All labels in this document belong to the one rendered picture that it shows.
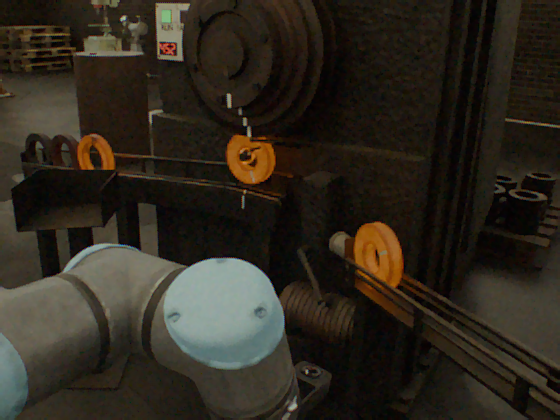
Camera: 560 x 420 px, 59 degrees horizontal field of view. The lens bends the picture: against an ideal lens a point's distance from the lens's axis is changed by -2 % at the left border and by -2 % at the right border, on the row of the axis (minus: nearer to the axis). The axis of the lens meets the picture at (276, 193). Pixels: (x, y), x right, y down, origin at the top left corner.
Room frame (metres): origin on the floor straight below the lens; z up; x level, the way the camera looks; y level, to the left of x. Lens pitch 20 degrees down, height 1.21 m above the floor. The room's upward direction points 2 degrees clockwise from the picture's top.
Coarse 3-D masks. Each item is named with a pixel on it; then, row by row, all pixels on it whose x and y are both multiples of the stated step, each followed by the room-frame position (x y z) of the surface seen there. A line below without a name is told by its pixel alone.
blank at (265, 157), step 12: (240, 144) 1.43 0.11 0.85; (252, 144) 1.41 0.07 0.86; (264, 144) 1.39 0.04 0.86; (228, 156) 1.45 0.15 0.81; (264, 156) 1.39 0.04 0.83; (240, 168) 1.43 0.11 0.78; (252, 168) 1.42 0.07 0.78; (264, 168) 1.39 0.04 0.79; (240, 180) 1.43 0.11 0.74; (252, 180) 1.41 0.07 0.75
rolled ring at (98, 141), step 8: (88, 136) 1.81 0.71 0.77; (96, 136) 1.81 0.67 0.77; (80, 144) 1.84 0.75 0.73; (88, 144) 1.82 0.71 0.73; (96, 144) 1.79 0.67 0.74; (104, 144) 1.78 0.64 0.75; (80, 152) 1.85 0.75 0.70; (88, 152) 1.86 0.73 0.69; (104, 152) 1.77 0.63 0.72; (80, 160) 1.85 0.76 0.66; (88, 160) 1.86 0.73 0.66; (104, 160) 1.77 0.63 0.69; (112, 160) 1.77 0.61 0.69; (88, 168) 1.84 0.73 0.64; (104, 168) 1.77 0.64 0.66; (112, 168) 1.77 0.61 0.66
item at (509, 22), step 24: (504, 0) 1.86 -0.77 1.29; (504, 24) 1.92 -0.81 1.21; (504, 48) 1.99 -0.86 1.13; (504, 72) 2.08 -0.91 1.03; (504, 96) 2.17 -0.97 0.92; (480, 144) 1.92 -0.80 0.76; (480, 168) 1.95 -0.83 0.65; (480, 192) 2.00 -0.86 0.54; (480, 216) 2.10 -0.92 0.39; (480, 240) 2.55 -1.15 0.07
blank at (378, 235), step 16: (368, 224) 1.04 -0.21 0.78; (384, 224) 1.03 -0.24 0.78; (368, 240) 1.03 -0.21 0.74; (384, 240) 0.98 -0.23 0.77; (368, 256) 1.05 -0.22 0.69; (384, 256) 0.97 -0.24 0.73; (400, 256) 0.96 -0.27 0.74; (384, 272) 0.96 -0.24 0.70; (400, 272) 0.96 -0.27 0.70; (384, 288) 0.96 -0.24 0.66
